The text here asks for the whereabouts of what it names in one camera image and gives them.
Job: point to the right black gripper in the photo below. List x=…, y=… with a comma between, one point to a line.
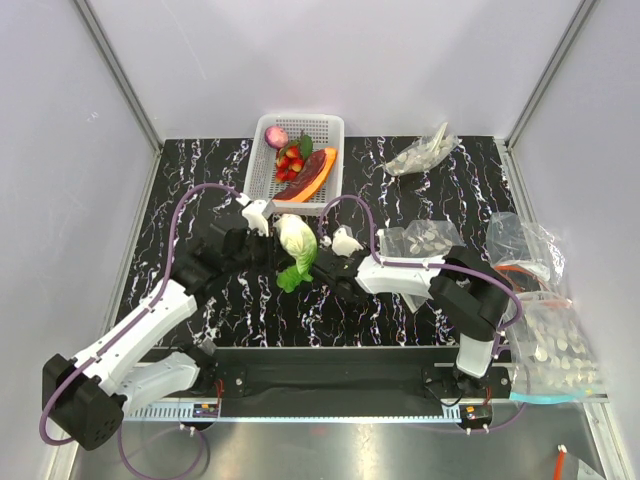
x=366, y=248

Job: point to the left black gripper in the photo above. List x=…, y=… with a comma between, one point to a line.
x=276, y=258

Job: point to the green lettuce head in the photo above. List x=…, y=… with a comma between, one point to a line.
x=299, y=241

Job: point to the zip bag with white slices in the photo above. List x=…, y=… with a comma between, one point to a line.
x=421, y=239

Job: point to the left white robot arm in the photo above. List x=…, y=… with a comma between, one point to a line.
x=85, y=398

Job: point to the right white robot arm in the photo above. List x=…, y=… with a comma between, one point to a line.
x=470, y=293

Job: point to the back bag of slices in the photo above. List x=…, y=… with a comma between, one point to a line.
x=424, y=153

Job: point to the blue-zip bag of slices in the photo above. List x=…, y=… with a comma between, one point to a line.
x=552, y=359

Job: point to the red cherry bunch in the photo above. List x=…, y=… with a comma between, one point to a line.
x=292, y=158

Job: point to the orange papaya slice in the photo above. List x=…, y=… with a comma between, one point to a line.
x=311, y=178

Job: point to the purple onion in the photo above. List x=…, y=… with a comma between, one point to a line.
x=276, y=137

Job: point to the white perforated plastic basket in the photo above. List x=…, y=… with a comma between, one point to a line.
x=325, y=131

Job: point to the crumpled clear bags pile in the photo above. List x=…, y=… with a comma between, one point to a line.
x=530, y=258

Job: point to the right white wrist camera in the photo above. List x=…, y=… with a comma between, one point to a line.
x=342, y=243

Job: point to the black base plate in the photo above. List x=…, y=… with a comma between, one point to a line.
x=250, y=371

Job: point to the white slotted cable duct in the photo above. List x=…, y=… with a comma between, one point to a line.
x=228, y=411

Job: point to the left aluminium frame post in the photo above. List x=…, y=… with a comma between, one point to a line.
x=90, y=20

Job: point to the aluminium frame post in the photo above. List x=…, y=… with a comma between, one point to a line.
x=580, y=17
x=90, y=20

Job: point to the right aluminium frame post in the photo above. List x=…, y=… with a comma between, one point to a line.
x=580, y=17

